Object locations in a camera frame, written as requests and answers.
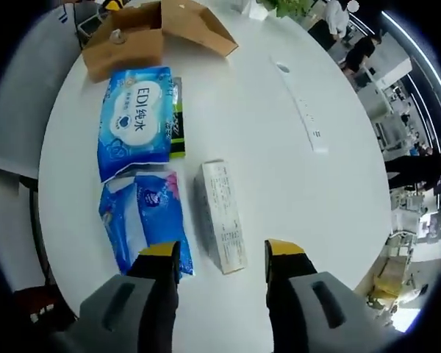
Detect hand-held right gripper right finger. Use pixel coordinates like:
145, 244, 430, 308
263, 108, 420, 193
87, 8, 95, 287
263, 238, 394, 353

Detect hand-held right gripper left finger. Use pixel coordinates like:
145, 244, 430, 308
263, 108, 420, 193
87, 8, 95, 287
47, 240, 182, 353

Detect brown cardboard shoe box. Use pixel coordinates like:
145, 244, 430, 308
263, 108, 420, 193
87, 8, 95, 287
81, 0, 240, 84

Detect blue white tissue pack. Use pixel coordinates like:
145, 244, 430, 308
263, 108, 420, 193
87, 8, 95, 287
98, 175, 150, 277

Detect blue tissue pack pink print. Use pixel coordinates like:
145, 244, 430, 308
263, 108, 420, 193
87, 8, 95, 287
133, 170, 196, 277

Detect large blue wet wipes pack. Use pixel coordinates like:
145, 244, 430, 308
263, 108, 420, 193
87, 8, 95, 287
96, 65, 174, 184

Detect white printed carton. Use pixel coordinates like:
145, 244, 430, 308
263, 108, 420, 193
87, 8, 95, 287
193, 158, 249, 276

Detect black and green pouch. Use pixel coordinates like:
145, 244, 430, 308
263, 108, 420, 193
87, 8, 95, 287
168, 76, 188, 160

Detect grey mesh office chair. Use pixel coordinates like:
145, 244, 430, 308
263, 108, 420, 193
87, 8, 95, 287
0, 21, 81, 177

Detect green plant in white pot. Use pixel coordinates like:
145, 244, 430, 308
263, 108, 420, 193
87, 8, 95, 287
238, 0, 314, 22

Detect white table socket panel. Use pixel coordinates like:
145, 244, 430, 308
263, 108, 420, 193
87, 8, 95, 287
270, 54, 331, 154

